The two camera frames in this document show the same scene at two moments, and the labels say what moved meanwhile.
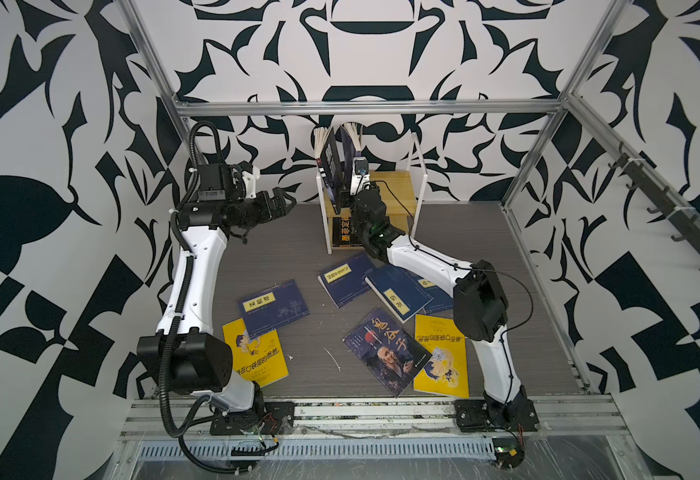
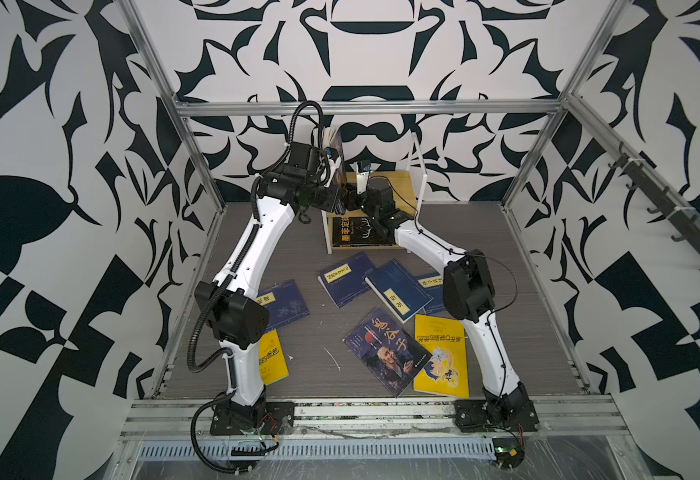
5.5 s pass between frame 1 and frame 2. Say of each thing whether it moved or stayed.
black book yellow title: stayed
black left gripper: moved
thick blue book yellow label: stayed
